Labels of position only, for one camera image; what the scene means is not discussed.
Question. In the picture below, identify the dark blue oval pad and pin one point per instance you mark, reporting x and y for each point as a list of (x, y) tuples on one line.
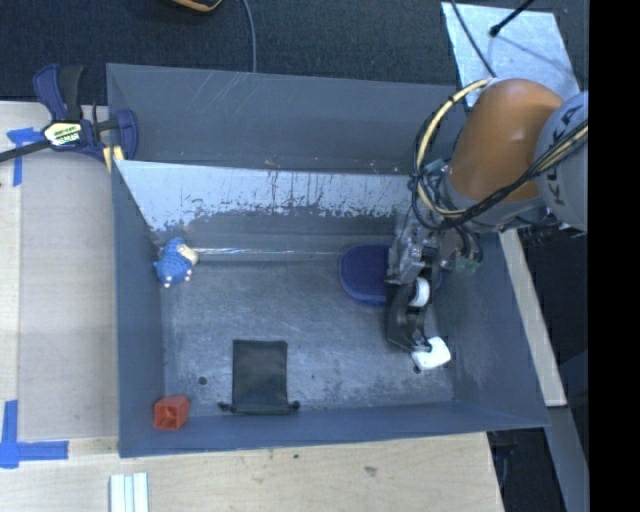
[(365, 272)]

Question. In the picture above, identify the grey metal bin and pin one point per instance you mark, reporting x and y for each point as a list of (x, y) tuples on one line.
[(320, 330)]

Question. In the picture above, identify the black cloth pouch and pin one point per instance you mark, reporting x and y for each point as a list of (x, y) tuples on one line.
[(260, 372)]

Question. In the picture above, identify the blue toy animal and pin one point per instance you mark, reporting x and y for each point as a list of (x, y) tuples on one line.
[(172, 262)]

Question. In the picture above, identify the red-orange hollow cube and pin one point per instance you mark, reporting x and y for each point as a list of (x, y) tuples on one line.
[(171, 412)]

